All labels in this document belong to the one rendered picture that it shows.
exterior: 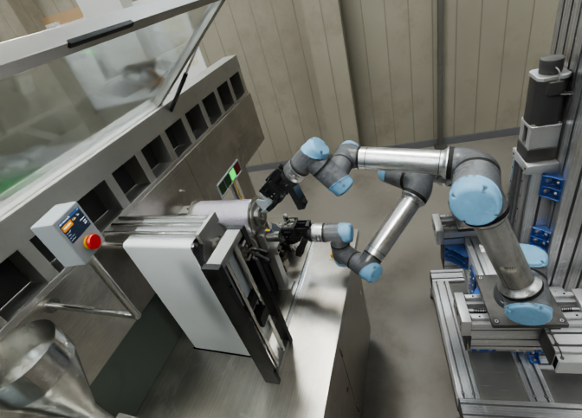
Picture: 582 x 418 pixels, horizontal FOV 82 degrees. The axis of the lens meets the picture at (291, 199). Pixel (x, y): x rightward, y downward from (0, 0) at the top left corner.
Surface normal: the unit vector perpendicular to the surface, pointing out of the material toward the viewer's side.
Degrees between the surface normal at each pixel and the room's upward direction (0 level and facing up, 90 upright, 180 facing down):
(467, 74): 90
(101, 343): 90
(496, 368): 0
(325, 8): 90
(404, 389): 0
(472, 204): 83
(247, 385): 0
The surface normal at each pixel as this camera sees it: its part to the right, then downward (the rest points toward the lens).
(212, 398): -0.25, -0.80
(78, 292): 0.93, -0.04
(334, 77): -0.15, 0.59
